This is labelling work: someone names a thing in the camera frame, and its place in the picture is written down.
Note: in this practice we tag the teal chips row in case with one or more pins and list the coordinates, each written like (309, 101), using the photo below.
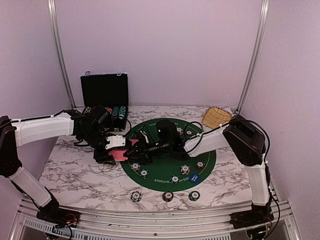
(122, 112)

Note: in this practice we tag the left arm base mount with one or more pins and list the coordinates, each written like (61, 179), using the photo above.
(63, 217)

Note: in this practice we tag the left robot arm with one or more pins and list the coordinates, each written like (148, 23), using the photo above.
(26, 144)

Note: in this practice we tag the teal chip stack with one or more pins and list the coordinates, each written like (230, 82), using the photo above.
(194, 196)

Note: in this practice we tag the white chips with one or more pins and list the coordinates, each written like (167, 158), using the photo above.
(135, 166)
(185, 169)
(179, 130)

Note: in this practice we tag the red black chip stack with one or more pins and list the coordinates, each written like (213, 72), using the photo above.
(167, 196)

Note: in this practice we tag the round green poker mat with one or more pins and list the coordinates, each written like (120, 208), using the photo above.
(165, 166)

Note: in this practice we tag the green chips row in case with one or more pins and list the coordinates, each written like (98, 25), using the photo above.
(115, 112)

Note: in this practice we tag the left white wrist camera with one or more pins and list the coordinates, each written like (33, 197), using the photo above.
(115, 141)

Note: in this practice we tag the red playing card deck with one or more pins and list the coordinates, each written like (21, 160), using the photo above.
(118, 154)

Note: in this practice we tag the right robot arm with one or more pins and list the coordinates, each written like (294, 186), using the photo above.
(191, 157)

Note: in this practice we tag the red card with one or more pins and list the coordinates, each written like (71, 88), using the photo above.
(134, 141)

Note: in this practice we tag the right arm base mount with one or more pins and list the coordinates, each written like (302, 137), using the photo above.
(249, 218)

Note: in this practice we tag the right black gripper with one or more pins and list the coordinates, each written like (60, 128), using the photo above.
(142, 152)

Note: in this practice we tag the black poker chip case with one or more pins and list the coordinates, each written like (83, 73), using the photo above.
(107, 90)

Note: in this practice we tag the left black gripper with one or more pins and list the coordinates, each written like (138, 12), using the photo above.
(103, 157)

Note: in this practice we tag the right aluminium frame post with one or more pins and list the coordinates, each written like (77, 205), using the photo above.
(260, 33)

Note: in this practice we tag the red chips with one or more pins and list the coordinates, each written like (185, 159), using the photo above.
(200, 165)
(189, 132)

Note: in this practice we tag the woven bamboo tray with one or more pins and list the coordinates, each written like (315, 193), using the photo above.
(215, 116)

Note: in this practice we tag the blue small blind button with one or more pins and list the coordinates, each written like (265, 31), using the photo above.
(194, 178)

